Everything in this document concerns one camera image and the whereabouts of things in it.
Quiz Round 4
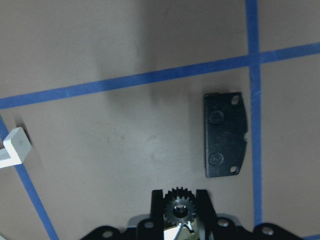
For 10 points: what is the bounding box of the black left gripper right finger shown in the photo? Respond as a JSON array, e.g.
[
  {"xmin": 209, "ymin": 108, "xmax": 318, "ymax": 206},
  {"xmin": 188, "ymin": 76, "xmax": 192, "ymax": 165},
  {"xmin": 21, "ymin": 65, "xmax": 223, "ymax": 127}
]
[{"xmin": 195, "ymin": 189, "xmax": 217, "ymax": 240}]

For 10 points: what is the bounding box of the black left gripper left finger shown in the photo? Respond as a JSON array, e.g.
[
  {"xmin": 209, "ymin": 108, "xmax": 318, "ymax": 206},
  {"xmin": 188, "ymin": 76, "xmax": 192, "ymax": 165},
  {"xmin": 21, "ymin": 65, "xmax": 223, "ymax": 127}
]
[{"xmin": 150, "ymin": 189, "xmax": 165, "ymax": 240}]

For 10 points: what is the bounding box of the small black bearing gear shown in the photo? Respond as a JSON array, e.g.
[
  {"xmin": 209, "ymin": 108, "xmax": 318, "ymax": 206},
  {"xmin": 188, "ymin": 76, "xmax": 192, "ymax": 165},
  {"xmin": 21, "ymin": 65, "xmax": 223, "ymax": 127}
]
[{"xmin": 164, "ymin": 187, "xmax": 197, "ymax": 226}]

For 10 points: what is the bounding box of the black brake pad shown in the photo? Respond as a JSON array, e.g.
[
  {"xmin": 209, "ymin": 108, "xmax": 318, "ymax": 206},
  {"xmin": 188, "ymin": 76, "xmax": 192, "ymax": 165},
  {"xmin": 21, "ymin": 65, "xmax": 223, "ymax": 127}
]
[{"xmin": 203, "ymin": 92, "xmax": 248, "ymax": 178}]

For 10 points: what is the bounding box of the white curved plastic bracket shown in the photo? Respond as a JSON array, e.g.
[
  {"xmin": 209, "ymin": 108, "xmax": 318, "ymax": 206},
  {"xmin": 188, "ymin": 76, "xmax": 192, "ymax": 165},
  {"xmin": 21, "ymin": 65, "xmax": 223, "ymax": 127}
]
[{"xmin": 0, "ymin": 127, "xmax": 32, "ymax": 169}]

